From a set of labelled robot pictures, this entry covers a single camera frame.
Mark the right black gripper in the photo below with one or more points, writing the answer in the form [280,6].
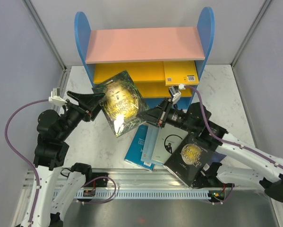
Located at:
[159,114]

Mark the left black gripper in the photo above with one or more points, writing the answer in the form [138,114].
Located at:
[90,102]

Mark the green Alice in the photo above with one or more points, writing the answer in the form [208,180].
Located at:
[122,103]

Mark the yellow book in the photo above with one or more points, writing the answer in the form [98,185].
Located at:
[180,72]

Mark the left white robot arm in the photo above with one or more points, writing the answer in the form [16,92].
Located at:
[45,210]

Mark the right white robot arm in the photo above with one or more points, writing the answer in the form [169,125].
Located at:
[238,154]

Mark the light blue book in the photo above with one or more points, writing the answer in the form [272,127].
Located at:
[149,145]

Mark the pale grey Gatsby book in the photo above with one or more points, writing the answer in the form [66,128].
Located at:
[168,139]

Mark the bright blue book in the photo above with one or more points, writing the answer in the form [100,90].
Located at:
[134,153]

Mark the black Moon and Sixpence book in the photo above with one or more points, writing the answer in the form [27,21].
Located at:
[188,159]

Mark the blue pink yellow bookshelf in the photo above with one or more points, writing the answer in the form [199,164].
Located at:
[142,51]

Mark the dark purple blue book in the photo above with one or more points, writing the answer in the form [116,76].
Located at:
[215,161]

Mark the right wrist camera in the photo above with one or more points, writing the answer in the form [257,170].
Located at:
[175,92]

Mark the aluminium rail frame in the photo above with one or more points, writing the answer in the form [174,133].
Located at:
[138,179]

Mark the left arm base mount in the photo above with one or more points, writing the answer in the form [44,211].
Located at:
[99,183]

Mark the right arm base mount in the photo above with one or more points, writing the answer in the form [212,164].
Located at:
[219,192]

